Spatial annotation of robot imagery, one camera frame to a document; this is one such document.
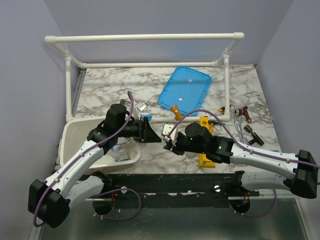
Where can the black mounting rail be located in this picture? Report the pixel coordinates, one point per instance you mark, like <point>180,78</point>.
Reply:
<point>135,191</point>

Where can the silver metal wrench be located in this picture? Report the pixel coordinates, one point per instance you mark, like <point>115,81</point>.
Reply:
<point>238,127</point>

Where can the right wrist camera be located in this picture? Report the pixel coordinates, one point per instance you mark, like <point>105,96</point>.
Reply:
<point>169,134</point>

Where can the white plastic bin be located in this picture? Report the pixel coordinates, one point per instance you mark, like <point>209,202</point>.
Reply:
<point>75,133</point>

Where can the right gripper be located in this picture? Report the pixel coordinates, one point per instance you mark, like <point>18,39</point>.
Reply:
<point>175,149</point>

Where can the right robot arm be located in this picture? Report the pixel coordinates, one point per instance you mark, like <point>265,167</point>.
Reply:
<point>297,173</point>

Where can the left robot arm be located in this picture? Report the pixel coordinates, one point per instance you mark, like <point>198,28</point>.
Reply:
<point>50,200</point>

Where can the yellow black screwdriver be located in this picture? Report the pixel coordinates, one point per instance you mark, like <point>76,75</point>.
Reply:
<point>222,109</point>

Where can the orange hose connector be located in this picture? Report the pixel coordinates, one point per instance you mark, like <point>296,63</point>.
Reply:
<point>177,114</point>

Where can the white PVC pipe frame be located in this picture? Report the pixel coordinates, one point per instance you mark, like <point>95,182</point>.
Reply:
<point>223,60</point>

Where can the blue hose nozzle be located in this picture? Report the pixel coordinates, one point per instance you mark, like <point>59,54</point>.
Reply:
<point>148,116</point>

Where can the blue plastic bin lid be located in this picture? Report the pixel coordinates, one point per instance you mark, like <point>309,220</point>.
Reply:
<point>186,88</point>

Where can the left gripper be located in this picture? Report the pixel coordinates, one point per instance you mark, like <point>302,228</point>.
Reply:
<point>146,134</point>

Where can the frosted watch glass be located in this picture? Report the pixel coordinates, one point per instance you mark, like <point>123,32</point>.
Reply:
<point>191,155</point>

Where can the yellow test tube rack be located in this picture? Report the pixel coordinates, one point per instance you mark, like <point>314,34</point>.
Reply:
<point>203,162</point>

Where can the black T-shaped pipe fitting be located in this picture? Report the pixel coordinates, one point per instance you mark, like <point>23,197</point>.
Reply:
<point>255,137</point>

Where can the clear bag of syringes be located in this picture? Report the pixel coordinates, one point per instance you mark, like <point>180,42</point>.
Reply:
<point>120,153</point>

